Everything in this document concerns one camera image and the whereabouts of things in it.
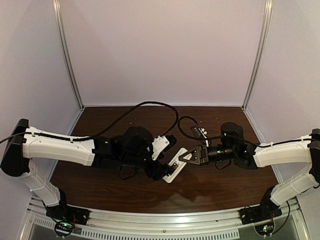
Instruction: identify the white remote control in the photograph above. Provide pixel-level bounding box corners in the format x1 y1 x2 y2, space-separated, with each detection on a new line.
162 147 188 184

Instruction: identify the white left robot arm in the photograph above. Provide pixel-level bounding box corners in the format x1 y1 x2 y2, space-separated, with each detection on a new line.
0 119 174 208

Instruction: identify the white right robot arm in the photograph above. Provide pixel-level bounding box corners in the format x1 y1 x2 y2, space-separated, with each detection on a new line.
179 122 320 211

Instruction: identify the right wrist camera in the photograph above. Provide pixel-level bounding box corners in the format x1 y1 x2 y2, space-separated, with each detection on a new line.
190 125 210 147

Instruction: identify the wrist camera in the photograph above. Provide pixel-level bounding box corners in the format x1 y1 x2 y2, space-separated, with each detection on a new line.
190 125 210 147
151 134 177 161

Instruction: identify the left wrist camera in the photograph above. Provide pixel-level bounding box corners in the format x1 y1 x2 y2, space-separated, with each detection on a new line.
151 134 177 161

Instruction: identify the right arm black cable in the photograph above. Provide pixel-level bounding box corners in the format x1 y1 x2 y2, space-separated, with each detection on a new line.
178 116 313 151

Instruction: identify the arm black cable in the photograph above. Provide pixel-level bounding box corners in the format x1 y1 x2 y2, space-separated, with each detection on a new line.
178 116 313 151
0 101 180 145

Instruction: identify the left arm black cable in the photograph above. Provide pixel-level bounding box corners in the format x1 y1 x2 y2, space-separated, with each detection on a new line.
0 101 180 145

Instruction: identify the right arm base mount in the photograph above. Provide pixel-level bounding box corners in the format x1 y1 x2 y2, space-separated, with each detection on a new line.
238 188 282 237

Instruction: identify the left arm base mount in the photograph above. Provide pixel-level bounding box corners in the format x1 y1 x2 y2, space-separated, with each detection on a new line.
44 205 91 239

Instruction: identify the right aluminium corner post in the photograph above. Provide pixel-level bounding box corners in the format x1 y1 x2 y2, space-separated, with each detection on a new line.
242 0 273 111

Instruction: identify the aluminium corner post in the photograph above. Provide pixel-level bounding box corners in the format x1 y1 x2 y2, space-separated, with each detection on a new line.
52 0 85 110
242 0 273 111

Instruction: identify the left aluminium corner post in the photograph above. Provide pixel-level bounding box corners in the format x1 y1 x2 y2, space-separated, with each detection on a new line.
52 0 85 110

